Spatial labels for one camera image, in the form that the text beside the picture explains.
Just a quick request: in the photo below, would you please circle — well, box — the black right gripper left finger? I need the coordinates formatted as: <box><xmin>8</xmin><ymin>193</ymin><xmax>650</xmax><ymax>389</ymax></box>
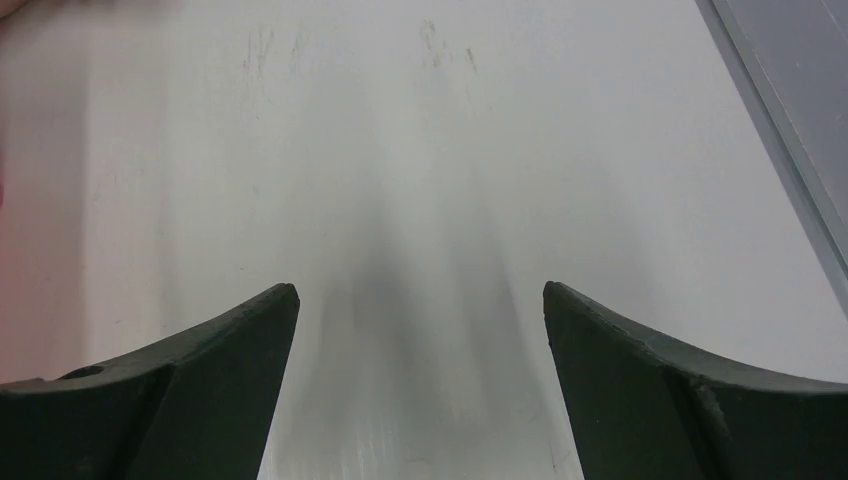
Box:
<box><xmin>1</xmin><ymin>284</ymin><xmax>300</xmax><ymax>479</ymax></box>

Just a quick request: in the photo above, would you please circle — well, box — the grey aluminium frame rail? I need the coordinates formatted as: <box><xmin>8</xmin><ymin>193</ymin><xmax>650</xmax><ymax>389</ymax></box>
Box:
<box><xmin>697</xmin><ymin>1</ymin><xmax>847</xmax><ymax>301</ymax></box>

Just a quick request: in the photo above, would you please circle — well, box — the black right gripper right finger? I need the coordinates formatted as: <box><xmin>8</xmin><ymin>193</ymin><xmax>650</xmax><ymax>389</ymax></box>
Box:
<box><xmin>543</xmin><ymin>281</ymin><xmax>847</xmax><ymax>479</ymax></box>

